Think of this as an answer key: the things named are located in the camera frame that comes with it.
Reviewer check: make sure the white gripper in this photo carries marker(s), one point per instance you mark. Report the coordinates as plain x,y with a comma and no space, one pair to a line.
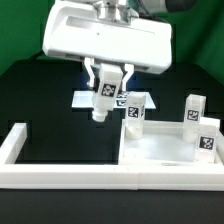
74,32

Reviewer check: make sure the white square table top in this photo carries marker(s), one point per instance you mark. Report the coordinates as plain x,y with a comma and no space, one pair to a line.
161,144

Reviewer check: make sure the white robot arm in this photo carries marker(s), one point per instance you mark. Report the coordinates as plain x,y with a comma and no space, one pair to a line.
122,10

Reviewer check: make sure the white marker tag sheet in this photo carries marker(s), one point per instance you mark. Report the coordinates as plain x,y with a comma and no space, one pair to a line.
84,99

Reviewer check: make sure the white U-shaped fence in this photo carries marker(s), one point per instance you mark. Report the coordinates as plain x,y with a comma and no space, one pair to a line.
130,177

